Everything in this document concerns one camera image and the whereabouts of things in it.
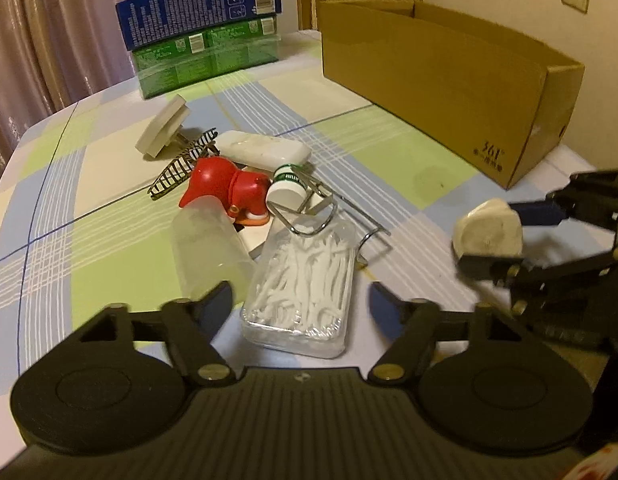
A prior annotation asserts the white rounded plastic case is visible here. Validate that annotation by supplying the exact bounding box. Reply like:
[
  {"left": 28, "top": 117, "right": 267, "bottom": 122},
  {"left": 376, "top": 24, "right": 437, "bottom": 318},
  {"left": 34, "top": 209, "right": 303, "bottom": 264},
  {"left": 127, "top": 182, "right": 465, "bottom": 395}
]
[{"left": 452, "top": 198, "right": 524, "bottom": 258}]

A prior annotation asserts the red pig figurine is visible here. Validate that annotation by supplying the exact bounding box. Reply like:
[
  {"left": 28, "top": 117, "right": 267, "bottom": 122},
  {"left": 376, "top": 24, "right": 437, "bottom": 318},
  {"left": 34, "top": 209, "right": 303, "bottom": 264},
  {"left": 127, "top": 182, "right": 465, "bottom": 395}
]
[{"left": 179, "top": 156, "right": 271, "bottom": 226}]

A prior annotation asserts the black white striped hair clip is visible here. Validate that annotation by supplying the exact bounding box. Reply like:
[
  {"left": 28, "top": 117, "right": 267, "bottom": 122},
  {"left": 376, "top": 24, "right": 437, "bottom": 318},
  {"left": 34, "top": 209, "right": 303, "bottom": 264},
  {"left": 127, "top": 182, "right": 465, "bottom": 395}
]
[{"left": 148, "top": 128, "right": 220, "bottom": 200}]

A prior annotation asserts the small white green-label bottle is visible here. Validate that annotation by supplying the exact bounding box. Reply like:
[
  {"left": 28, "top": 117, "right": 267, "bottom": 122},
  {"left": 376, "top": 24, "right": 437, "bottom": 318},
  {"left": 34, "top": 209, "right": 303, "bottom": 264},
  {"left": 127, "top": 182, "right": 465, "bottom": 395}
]
[{"left": 266, "top": 164, "right": 307, "bottom": 211}]

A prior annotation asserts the white square night light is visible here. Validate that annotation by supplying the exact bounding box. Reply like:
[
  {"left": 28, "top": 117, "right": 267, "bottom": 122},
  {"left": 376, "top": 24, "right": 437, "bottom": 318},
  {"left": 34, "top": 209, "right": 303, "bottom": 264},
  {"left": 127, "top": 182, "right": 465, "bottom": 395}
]
[{"left": 136, "top": 94, "right": 190, "bottom": 158}]

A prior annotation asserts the clear plastic bottle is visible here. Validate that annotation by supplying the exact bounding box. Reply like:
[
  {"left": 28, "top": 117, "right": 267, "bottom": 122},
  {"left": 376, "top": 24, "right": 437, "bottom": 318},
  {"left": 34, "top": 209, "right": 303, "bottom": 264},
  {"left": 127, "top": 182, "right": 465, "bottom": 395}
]
[{"left": 170, "top": 196, "right": 255, "bottom": 304}]

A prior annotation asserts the clear box of floss picks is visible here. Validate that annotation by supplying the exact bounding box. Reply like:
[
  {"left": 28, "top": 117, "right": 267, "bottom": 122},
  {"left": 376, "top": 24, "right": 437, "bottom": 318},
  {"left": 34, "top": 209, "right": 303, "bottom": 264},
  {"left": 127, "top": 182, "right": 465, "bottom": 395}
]
[{"left": 239, "top": 216, "right": 358, "bottom": 359}]

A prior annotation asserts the brown cardboard box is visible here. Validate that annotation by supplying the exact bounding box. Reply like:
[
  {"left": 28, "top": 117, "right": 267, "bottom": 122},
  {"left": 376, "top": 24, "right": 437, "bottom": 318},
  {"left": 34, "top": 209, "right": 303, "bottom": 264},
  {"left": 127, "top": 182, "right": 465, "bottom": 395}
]
[{"left": 318, "top": 0, "right": 584, "bottom": 188}]

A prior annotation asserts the plaid tablecloth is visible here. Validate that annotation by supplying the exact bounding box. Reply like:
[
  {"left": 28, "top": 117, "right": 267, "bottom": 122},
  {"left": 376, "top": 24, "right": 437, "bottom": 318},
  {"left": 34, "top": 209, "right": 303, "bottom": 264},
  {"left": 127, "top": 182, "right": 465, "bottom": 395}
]
[{"left": 0, "top": 32, "right": 589, "bottom": 468}]

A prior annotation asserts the white oblong plastic case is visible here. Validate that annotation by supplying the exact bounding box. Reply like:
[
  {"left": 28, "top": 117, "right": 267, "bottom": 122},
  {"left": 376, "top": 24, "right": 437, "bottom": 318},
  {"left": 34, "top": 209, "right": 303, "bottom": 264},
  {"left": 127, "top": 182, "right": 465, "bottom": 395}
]
[{"left": 216, "top": 130, "right": 311, "bottom": 172}]

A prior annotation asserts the green box bottom of stack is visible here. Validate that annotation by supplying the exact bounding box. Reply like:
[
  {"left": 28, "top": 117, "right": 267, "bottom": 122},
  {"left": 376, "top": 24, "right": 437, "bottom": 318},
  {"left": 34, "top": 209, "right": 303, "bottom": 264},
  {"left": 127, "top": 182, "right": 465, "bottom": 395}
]
[{"left": 131, "top": 15, "right": 280, "bottom": 99}]

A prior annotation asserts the blue box middle of stack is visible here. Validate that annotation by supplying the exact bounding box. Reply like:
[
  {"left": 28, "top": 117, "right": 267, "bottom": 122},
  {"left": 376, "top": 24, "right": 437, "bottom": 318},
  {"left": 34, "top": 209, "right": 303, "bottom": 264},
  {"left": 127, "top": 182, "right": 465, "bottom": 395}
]
[{"left": 116, "top": 0, "right": 282, "bottom": 51}]

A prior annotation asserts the pink curtain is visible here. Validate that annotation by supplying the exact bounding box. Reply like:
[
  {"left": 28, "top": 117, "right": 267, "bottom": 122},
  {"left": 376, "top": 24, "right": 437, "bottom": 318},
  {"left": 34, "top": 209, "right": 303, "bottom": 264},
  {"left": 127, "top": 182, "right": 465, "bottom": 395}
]
[{"left": 0, "top": 0, "right": 132, "bottom": 178}]

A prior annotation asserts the metal wire rack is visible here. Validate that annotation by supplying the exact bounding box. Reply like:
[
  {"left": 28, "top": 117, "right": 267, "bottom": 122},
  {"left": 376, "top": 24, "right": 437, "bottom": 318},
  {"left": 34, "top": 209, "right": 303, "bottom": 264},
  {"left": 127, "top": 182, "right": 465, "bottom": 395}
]
[{"left": 267, "top": 165, "right": 390, "bottom": 266}]

